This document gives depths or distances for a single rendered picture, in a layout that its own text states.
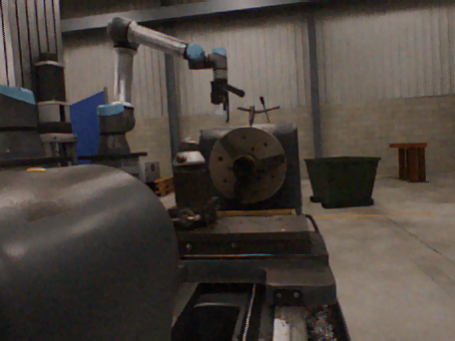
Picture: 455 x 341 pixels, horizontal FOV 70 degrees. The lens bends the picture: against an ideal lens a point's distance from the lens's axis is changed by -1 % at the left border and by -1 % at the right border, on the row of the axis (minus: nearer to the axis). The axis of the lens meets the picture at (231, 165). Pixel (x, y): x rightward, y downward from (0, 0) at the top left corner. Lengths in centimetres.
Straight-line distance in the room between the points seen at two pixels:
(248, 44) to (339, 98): 353
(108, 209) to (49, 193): 3
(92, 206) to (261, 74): 1143
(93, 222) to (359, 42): 1197
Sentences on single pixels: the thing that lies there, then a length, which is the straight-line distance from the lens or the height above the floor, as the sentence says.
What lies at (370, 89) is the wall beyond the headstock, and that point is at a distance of 1183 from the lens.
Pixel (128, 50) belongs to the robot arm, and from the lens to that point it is 177.
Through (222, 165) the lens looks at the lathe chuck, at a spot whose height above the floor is 109.
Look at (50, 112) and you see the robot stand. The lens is 146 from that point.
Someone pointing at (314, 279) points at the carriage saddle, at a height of 90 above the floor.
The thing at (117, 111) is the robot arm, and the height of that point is 135.
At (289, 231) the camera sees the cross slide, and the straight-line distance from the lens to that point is 71.
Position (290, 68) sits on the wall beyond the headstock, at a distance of 1161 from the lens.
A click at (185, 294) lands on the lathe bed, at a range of 71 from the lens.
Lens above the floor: 115
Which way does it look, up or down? 3 degrees down
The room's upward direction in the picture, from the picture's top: 4 degrees counter-clockwise
